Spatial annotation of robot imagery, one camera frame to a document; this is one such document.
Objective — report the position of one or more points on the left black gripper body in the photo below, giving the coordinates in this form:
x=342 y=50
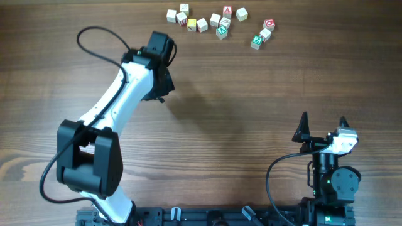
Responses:
x=168 y=83

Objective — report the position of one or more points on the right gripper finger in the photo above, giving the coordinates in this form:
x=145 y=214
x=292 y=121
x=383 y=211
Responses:
x=343 y=122
x=302 y=133

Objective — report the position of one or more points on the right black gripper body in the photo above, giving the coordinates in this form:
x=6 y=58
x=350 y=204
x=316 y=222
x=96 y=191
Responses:
x=314 y=144

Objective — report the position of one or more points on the wooden block red sides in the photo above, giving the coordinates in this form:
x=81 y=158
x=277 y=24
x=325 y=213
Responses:
x=265 y=34

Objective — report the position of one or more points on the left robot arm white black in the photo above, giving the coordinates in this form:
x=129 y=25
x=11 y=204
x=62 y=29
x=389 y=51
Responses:
x=88 y=158

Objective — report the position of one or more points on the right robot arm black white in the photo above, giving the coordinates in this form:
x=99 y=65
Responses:
x=334 y=186

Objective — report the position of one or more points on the plain wooden block far left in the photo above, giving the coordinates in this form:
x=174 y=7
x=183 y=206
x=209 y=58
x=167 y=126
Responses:
x=171 y=16

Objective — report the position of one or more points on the plain wooden block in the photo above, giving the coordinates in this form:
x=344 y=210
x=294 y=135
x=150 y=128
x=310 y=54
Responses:
x=215 y=19
x=171 y=16
x=242 y=14

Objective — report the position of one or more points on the wooden block red side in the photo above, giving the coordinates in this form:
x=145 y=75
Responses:
x=181 y=18

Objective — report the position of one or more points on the yellow top wooden block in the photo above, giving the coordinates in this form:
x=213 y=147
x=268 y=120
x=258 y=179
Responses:
x=192 y=25

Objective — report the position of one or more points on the wooden block top left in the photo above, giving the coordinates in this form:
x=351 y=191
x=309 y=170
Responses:
x=184 y=7

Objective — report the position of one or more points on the wooden block red edge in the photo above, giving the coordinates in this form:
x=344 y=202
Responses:
x=202 y=25

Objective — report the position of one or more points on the plain wooden block centre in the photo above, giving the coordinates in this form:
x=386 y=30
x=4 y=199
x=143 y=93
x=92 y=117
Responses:
x=215 y=19

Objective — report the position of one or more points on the green letter A block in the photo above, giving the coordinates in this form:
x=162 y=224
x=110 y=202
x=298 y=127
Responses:
x=221 y=32

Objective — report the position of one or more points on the wooden block drawing top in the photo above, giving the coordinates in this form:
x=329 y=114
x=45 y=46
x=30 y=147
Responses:
x=225 y=22

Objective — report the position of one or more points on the red letter A block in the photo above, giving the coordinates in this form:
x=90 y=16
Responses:
x=227 y=12

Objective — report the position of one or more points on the plain wooden block right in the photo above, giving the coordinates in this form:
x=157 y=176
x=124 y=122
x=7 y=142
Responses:
x=242 y=14

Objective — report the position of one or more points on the green letter Z block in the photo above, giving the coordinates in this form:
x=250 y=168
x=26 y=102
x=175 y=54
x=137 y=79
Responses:
x=256 y=42

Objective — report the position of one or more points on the red letter O block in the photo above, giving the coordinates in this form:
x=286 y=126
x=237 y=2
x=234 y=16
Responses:
x=269 y=24

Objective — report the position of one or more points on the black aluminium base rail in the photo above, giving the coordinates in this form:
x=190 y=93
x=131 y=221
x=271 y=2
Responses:
x=246 y=216

